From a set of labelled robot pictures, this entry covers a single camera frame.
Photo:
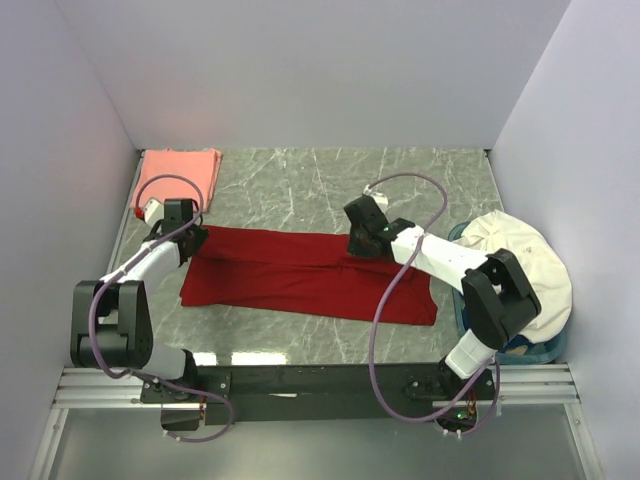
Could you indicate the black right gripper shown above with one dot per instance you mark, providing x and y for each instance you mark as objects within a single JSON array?
[{"x": 352, "y": 247}]

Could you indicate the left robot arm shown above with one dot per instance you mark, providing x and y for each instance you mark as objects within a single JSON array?
[{"x": 111, "y": 322}]

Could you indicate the blue plastic basket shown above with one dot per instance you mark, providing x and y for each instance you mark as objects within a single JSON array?
[{"x": 544, "y": 352}]

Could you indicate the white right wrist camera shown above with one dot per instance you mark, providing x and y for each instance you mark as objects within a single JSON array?
[{"x": 379, "y": 198}]

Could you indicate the black base beam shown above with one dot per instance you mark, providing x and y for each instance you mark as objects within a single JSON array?
[{"x": 306, "y": 392}]

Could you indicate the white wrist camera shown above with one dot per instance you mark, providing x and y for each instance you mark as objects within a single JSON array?
[
  {"x": 151, "y": 212},
  {"x": 379, "y": 198}
]

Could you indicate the folded pink t shirt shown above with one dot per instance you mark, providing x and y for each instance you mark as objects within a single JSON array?
[{"x": 170, "y": 174}]

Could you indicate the white crumpled t shirt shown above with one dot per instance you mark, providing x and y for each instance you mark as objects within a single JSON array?
[{"x": 544, "y": 269}]

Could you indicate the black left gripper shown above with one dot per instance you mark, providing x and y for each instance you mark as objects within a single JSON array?
[{"x": 200, "y": 237}]

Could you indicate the red t shirt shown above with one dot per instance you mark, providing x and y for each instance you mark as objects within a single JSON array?
[{"x": 307, "y": 273}]

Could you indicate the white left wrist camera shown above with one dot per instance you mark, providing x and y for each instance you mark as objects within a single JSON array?
[{"x": 151, "y": 212}]

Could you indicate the blue t shirt in basket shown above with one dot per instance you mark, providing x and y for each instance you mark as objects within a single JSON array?
[{"x": 518, "y": 346}]

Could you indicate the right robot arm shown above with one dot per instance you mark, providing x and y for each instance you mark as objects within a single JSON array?
[{"x": 499, "y": 298}]

